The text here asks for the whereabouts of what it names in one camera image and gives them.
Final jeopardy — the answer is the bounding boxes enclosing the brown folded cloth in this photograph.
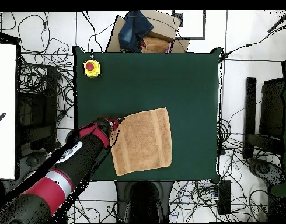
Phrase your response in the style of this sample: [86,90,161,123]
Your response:
[141,36,172,53]

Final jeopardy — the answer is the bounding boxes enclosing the white table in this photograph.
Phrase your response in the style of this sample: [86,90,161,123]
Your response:
[0,43,18,180]

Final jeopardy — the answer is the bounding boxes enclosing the black flat bar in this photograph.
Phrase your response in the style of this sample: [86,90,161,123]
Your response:
[244,76,257,160]

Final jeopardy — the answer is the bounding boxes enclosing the yellow emergency stop button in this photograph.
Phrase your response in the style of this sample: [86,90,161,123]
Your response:
[83,54,102,78]

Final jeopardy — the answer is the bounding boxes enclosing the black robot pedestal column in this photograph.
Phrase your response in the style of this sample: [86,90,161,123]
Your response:
[128,181,163,223]

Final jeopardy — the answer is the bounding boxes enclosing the black stand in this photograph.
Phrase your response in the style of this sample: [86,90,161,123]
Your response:
[259,78,286,141]

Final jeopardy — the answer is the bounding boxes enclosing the black square frame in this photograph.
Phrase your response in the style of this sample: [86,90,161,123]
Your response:
[172,10,207,40]

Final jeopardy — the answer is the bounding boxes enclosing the blue denim jeans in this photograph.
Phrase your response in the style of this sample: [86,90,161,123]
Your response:
[118,10,155,53]

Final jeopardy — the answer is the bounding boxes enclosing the black rod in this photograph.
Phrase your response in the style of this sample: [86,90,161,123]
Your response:
[267,10,286,33]

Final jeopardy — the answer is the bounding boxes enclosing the black power box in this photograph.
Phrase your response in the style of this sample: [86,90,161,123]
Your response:
[218,179,232,215]

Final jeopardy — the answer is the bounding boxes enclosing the black pedestal foot with knob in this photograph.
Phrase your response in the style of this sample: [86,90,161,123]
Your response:
[156,181,175,222]
[114,181,132,222]

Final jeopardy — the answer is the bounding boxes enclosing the dark green tablecloth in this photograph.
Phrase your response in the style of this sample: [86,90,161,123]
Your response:
[72,45,223,184]

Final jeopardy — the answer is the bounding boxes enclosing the black caster base with cables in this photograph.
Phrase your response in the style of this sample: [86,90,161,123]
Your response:
[19,150,49,174]
[247,157,286,187]

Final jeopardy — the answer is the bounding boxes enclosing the black equipment rack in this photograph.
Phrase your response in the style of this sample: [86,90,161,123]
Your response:
[16,65,60,152]

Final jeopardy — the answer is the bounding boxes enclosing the brown cardboard box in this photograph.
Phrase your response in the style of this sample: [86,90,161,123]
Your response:
[105,10,190,53]

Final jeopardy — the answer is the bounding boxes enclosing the black cable with connector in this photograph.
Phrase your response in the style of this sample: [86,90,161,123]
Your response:
[221,23,286,59]

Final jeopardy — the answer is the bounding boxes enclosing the tan terry towel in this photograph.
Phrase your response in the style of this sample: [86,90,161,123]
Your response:
[110,107,173,177]

